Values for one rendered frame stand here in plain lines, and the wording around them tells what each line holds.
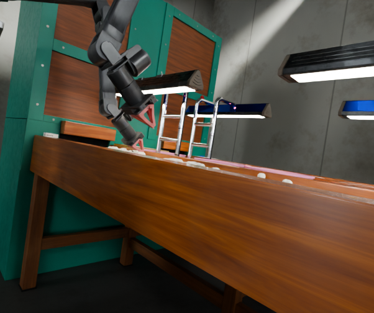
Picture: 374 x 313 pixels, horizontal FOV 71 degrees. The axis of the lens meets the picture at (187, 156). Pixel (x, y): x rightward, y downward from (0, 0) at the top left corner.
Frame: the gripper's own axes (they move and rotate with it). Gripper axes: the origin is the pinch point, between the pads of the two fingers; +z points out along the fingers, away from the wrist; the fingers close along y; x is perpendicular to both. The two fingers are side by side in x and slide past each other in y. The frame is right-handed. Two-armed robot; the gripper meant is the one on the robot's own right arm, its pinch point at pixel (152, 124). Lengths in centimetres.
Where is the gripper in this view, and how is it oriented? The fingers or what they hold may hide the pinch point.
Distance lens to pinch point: 83.0
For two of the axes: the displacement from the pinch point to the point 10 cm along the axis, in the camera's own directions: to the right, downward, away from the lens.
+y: -7.0, -1.1, 7.1
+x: -5.6, 7.0, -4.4
